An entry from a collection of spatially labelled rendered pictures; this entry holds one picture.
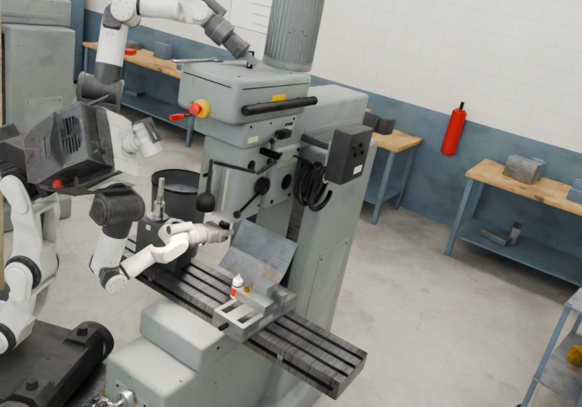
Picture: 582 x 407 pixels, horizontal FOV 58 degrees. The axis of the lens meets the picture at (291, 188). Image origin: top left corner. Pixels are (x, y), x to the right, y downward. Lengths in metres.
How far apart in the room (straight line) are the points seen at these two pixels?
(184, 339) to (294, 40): 1.22
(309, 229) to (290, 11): 0.94
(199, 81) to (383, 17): 4.61
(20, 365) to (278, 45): 1.65
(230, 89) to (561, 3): 4.47
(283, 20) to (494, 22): 4.05
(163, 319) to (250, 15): 5.47
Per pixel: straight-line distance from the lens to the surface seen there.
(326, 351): 2.10
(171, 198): 4.03
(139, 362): 2.22
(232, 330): 2.02
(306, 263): 2.44
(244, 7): 7.27
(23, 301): 2.27
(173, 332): 2.18
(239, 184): 1.95
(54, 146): 1.82
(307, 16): 2.06
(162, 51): 7.80
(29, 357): 2.55
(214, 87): 1.78
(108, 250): 1.87
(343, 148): 2.01
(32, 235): 2.15
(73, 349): 2.54
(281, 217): 2.44
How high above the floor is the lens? 2.20
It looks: 21 degrees down
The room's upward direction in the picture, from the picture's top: 11 degrees clockwise
